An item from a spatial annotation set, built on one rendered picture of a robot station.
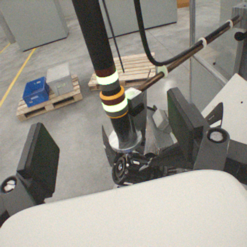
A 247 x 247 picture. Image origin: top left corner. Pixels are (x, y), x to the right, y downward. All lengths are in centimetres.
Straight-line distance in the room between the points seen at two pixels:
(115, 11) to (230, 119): 538
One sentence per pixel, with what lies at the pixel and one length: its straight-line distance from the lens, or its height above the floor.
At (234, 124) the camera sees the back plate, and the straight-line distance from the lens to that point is 70.
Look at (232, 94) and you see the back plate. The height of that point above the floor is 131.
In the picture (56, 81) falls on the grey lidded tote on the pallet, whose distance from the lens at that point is 332.
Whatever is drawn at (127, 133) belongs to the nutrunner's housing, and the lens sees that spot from 37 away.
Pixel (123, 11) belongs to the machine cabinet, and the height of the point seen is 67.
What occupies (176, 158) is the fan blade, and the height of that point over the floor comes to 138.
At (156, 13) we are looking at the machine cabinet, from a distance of 614.
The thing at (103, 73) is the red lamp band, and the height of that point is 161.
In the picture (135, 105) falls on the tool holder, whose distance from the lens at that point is 35.
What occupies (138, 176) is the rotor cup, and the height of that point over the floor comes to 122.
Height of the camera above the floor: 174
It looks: 42 degrees down
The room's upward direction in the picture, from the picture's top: 15 degrees counter-clockwise
